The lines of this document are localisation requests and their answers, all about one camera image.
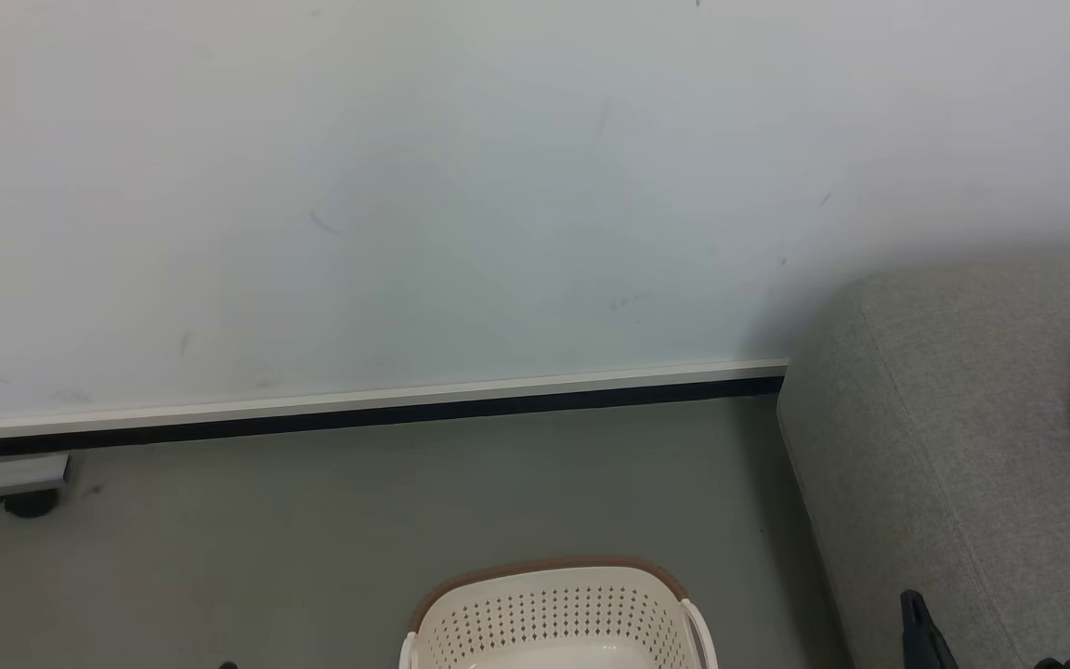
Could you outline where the cream perforated laundry basket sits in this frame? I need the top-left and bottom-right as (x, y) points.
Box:
(398, 557), (720, 669)

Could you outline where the grey fabric sofa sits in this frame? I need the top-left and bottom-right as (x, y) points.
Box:
(776, 256), (1070, 669)

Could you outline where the black caster wheel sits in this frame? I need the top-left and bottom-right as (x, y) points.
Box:
(0, 489), (60, 519)

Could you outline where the white black wall skirting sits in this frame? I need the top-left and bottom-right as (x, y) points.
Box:
(0, 359), (789, 462)

